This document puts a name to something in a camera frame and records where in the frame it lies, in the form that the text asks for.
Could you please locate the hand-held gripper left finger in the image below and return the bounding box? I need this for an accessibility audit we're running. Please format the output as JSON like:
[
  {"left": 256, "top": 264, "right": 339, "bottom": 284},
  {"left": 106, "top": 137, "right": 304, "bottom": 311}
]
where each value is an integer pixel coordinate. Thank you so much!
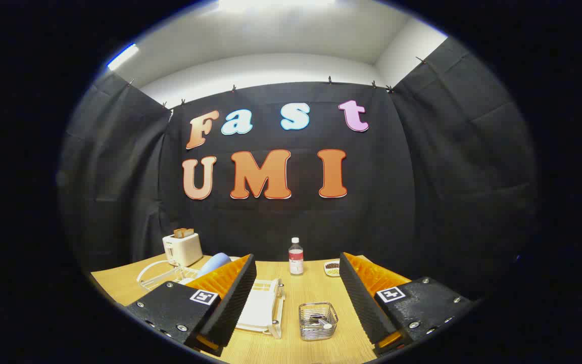
[{"left": 125, "top": 254, "right": 257, "bottom": 357}]

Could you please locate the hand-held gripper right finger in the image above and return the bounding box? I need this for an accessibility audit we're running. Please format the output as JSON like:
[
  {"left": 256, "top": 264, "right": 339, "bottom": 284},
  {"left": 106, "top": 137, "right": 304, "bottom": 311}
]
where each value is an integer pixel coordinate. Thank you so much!
[{"left": 339, "top": 252, "right": 475, "bottom": 357}]

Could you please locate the white wire dish rack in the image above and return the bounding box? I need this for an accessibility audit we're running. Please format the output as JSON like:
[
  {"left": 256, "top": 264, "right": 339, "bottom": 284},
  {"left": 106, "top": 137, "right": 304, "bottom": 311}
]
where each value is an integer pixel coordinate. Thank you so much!
[{"left": 136, "top": 255, "right": 285, "bottom": 339}]

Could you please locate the blue plate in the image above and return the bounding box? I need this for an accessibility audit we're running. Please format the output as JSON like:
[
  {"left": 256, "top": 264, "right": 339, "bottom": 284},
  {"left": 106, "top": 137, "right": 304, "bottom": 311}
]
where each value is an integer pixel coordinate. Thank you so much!
[{"left": 196, "top": 252, "right": 232, "bottom": 278}]

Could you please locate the metal wire basket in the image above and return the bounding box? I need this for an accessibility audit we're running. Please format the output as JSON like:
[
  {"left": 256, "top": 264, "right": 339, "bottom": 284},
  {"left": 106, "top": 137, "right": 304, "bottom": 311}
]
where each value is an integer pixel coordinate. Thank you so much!
[{"left": 299, "top": 302, "right": 339, "bottom": 341}]

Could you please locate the white toaster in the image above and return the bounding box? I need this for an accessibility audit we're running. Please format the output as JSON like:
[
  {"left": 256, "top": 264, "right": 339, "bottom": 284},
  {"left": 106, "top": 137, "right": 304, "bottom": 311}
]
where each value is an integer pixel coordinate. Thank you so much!
[{"left": 163, "top": 233, "right": 204, "bottom": 267}]

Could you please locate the clear bottle with red label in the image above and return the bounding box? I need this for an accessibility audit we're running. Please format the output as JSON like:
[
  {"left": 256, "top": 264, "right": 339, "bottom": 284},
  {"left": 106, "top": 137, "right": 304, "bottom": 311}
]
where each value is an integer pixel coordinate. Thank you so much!
[{"left": 288, "top": 237, "right": 305, "bottom": 276}]

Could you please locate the black backdrop cloth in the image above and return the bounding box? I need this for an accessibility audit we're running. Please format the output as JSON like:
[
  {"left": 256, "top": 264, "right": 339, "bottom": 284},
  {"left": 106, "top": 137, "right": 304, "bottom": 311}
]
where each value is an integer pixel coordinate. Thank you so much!
[{"left": 58, "top": 36, "right": 539, "bottom": 299}]

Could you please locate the ceiling light strip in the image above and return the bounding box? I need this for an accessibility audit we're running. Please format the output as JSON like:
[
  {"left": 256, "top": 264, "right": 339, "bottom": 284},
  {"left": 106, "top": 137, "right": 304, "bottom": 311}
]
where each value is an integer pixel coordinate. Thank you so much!
[
  {"left": 107, "top": 43, "right": 140, "bottom": 71},
  {"left": 218, "top": 0, "right": 337, "bottom": 13}
]

